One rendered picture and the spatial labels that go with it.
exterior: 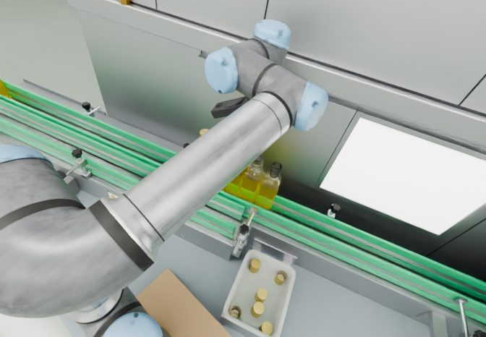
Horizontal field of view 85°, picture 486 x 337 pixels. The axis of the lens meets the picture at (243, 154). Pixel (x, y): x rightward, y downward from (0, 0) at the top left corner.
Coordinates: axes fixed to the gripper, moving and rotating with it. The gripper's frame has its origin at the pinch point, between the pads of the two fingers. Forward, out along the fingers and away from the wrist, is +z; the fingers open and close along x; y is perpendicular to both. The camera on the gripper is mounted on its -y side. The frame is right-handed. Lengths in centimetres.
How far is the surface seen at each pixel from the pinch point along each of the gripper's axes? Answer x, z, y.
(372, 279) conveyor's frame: -6, 28, 52
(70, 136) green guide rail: -6, 21, -65
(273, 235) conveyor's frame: -6.2, 27.7, 18.4
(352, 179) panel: 11.7, 7.0, 35.1
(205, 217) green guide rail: -13.9, 20.9, -3.7
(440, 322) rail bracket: -9, 29, 74
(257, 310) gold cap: -28.0, 33.8, 21.6
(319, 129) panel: 11.6, -7.0, 19.1
